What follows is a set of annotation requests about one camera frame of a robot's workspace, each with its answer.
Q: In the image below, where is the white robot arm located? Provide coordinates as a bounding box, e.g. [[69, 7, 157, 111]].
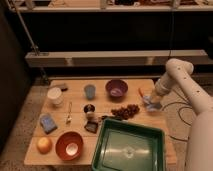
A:
[[151, 58, 213, 171]]

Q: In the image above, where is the purple bowl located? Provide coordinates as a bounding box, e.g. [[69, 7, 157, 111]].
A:
[[105, 79, 128, 98]]

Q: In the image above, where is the blue cup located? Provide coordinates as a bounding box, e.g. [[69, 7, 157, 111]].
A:
[[84, 84, 96, 100]]

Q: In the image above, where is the small dark metal cup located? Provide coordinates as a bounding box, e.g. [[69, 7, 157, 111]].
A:
[[83, 104, 95, 114]]

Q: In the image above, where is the orange carrot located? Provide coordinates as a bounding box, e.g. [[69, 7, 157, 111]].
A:
[[138, 88, 144, 97]]

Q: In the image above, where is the bunch of dark grapes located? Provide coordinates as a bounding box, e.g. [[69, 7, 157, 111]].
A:
[[111, 104, 140, 120]]

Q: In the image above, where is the small dark square item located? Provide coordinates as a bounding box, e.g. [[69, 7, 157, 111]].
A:
[[84, 121, 98, 133]]

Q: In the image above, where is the white cup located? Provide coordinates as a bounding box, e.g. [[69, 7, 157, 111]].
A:
[[47, 87, 63, 105]]

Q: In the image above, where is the green plastic tray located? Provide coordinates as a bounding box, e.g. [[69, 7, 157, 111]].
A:
[[92, 119, 166, 171]]

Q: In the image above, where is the wooden table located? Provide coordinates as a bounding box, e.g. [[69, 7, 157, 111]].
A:
[[24, 79, 177, 167]]

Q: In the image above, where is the red bowl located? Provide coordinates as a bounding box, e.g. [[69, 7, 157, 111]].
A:
[[55, 131, 84, 161]]

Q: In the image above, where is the blue sponge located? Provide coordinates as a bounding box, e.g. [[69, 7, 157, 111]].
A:
[[40, 114, 57, 134]]

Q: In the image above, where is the white metal shelf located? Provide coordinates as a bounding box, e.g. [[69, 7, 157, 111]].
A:
[[5, 0, 213, 68]]

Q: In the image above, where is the orange fruit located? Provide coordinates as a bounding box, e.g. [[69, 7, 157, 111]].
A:
[[36, 137, 52, 154]]

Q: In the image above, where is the black floor cable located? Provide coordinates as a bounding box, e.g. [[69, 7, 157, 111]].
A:
[[162, 93, 201, 143]]

